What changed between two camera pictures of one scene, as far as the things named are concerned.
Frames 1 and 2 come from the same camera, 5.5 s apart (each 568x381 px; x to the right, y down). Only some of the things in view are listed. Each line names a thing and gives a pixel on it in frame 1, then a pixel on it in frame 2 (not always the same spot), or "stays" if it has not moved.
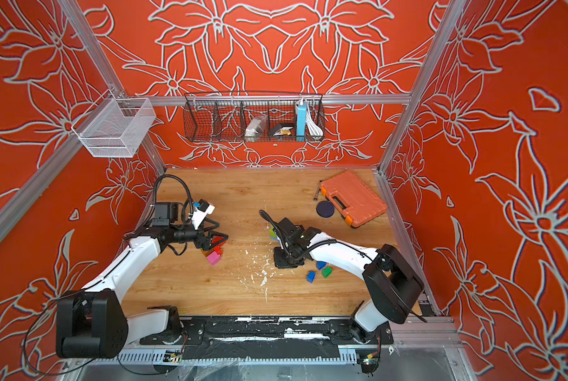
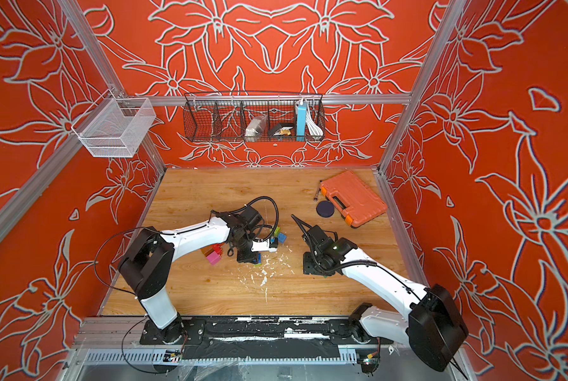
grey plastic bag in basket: [255, 128] stays
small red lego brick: [218, 248] stays
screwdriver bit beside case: [316, 198] stays
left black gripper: [205, 245] -> [247, 255]
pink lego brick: [213, 258] stays
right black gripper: [278, 262] -> [306, 266]
